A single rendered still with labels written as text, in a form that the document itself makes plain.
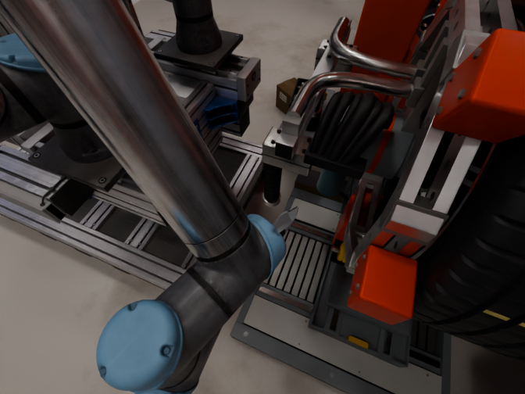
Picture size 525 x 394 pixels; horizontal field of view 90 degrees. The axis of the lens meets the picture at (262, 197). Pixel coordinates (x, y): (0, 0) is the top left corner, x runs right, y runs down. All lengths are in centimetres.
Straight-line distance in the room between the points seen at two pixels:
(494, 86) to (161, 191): 31
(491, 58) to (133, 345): 41
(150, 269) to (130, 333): 90
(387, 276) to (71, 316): 137
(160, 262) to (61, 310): 56
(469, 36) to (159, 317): 46
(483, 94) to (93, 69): 32
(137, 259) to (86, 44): 106
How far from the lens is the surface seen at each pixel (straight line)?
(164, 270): 117
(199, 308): 30
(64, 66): 24
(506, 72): 33
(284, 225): 49
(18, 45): 65
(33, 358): 159
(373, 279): 44
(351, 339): 115
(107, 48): 23
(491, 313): 47
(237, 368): 128
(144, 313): 29
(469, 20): 48
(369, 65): 58
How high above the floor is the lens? 127
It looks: 57 degrees down
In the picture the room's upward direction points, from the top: straight up
